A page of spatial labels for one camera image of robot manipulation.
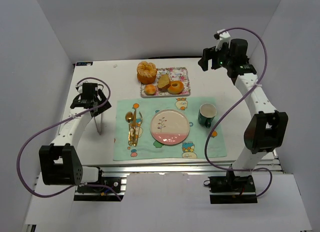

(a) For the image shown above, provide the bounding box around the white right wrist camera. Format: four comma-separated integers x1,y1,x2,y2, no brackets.
214,29,231,51

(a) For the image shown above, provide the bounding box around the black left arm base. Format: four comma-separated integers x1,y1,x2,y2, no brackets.
73,168,127,202

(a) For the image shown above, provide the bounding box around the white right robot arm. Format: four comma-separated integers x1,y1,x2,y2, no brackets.
198,38,289,177

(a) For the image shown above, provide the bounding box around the sliced bread loaf piece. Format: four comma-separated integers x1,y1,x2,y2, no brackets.
157,74,171,91

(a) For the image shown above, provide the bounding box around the golden bagel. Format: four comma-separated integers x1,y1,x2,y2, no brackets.
167,80,184,95

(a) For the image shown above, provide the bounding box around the small round bread roll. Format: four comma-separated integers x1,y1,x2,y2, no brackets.
144,84,157,96

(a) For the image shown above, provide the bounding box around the gold knife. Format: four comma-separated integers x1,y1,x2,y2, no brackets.
131,108,137,146

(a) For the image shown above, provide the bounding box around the pink and cream plate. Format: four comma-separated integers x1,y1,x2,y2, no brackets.
150,109,190,146

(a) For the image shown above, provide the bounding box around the floral rectangular tray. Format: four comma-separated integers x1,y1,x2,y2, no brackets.
140,67,191,98

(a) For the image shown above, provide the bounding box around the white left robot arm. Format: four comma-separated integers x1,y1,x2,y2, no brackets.
39,89,111,186

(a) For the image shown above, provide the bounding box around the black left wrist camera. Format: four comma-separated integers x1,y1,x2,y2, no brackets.
75,81,104,96

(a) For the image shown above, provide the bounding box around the gold spoon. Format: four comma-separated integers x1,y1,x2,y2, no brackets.
125,111,133,146

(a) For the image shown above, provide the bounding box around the dark green mug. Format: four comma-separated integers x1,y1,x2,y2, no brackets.
198,103,217,129

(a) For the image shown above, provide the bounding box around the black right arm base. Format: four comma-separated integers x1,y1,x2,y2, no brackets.
203,171,258,205

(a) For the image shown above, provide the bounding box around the sugar-topped orange bun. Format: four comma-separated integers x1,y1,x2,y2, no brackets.
136,61,158,85

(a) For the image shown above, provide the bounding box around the aluminium frame rail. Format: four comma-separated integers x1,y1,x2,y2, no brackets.
32,149,286,200

